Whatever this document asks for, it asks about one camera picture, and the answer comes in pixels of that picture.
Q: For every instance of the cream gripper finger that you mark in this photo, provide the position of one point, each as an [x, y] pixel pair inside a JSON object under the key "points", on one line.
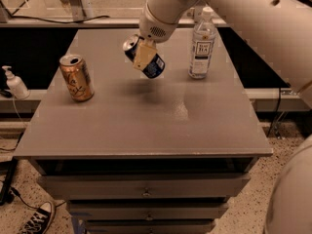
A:
{"points": [[145, 52]]}

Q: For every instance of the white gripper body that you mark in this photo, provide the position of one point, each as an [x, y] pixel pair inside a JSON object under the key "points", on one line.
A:
{"points": [[153, 29]]}

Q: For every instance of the blue pepsi can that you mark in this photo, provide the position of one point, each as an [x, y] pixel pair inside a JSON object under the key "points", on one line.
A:
{"points": [[154, 68]]}

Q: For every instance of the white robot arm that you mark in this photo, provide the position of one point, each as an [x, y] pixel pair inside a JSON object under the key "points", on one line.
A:
{"points": [[280, 31]]}

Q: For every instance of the gold soda can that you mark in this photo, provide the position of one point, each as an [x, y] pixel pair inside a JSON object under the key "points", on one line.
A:
{"points": [[76, 76]]}

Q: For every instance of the clear water bottle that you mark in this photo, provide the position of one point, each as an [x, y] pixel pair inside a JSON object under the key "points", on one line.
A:
{"points": [[203, 40]]}

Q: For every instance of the grey drawer cabinet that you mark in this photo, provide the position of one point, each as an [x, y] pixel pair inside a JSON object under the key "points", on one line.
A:
{"points": [[145, 156]]}

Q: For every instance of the white pump dispenser bottle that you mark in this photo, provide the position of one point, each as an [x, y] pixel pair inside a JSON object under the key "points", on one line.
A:
{"points": [[16, 85]]}

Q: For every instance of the black canvas sneaker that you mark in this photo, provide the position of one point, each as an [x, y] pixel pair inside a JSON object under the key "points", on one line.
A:
{"points": [[41, 220]]}

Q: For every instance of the grey metal frame post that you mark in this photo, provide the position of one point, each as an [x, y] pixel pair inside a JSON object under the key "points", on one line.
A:
{"points": [[81, 9]]}

